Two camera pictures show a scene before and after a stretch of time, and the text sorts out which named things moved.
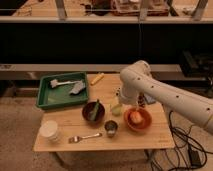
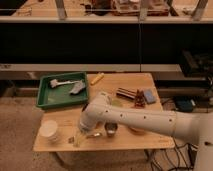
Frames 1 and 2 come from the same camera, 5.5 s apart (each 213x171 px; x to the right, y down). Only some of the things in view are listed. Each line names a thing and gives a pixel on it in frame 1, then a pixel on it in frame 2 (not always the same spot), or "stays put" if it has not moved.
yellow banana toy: (97, 79) stays put
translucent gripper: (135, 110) -> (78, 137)
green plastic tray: (62, 88) stays put
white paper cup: (49, 130) stays put
